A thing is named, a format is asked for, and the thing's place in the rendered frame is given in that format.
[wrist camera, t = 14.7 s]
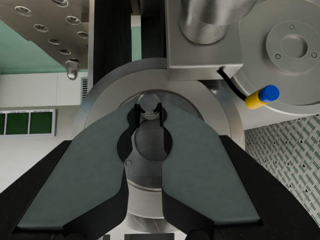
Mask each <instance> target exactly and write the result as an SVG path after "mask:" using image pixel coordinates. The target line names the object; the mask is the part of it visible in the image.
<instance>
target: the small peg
mask: <svg viewBox="0 0 320 240"><path fill-rule="evenodd" d="M159 103H160V99H159V97H158V96H157V95H156V94H154V93H151V92H147V93H144V94H142V95H141V96H140V97H139V99H138V105H139V109H140V111H141V113H142V115H143V116H144V118H146V119H148V120H155V119H156V118H158V117H159V115H160V109H159Z"/></svg>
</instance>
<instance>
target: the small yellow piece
mask: <svg viewBox="0 0 320 240"><path fill-rule="evenodd" d="M217 73H218V74H220V76H222V77H223V79H224V80H225V81H226V83H227V84H228V86H229V87H230V88H231V89H232V91H233V92H234V93H235V94H236V95H237V96H238V97H239V98H240V99H242V100H243V101H244V102H245V105H246V107H247V108H249V109H251V110H254V109H257V108H259V107H262V106H264V105H266V104H269V103H270V102H272V101H274V100H276V99H277V98H278V97H279V94H280V92H279V90H278V88H277V87H276V86H274V85H268V86H266V87H264V88H261V89H259V90H258V91H256V92H254V93H253V94H251V95H249V96H245V95H244V94H243V93H241V92H240V91H239V90H238V89H237V87H236V86H235V85H234V84H233V83H232V81H231V80H230V78H229V77H228V76H227V74H226V73H225V72H224V71H223V70H218V71H217Z"/></svg>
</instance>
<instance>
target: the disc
mask: <svg viewBox="0 0 320 240"><path fill-rule="evenodd" d="M150 68H164V69H167V58H147V59H141V60H136V61H132V62H129V63H127V64H124V65H122V66H120V67H118V68H116V69H114V70H113V71H111V72H110V73H108V74H107V75H105V76H104V77H103V78H102V79H100V80H99V81H98V82H97V83H96V84H95V85H94V86H93V87H92V89H91V90H90V91H89V92H88V94H87V95H86V97H85V98H84V100H83V101H82V103H81V105H80V107H79V109H78V112H77V114H76V117H75V120H74V123H73V127H72V132H71V140H72V139H73V138H74V137H75V136H77V135H78V134H79V133H80V132H81V131H83V130H84V125H85V121H86V119H87V116H88V113H89V111H90V109H91V107H92V105H93V104H94V102H95V101H96V99H97V98H98V96H100V94H101V93H102V92H103V91H104V90H105V89H106V88H107V87H108V86H109V85H110V84H112V83H113V82H114V81H116V80H118V79H119V78H121V77H123V76H125V75H127V74H129V73H132V72H135V71H138V70H143V69H150ZM199 81H200V82H201V83H203V84H204V85H205V86H206V87H207V88H209V89H210V90H211V91H212V93H213V94H214V95H215V96H216V97H217V99H218V100H219V102H220V103H221V105H222V106H223V108H224V110H225V112H226V115H227V117H228V120H229V124H230V129H231V136H232V140H233V141H234V142H236V143H237V144H238V145H239V146H240V147H241V148H242V149H244V150H245V136H244V129H243V125H242V121H241V118H240V114H239V112H238V110H237V107H236V105H235V103H234V102H233V100H232V98H231V97H230V95H229V94H228V93H227V91H226V90H225V89H224V88H223V87H222V86H221V85H220V83H219V82H217V81H216V80H199ZM120 225H121V226H123V227H126V228H129V229H132V230H136V231H140V232H146V233H169V232H175V231H179V229H177V228H175V227H174V226H172V225H171V224H169V223H168V222H167V221H166V220H165V219H164V218H161V219H152V218H145V217H140V216H136V215H133V214H130V213H128V212H127V215H126V218H125V220H124V221H123V222H122V223H121V224H120Z"/></svg>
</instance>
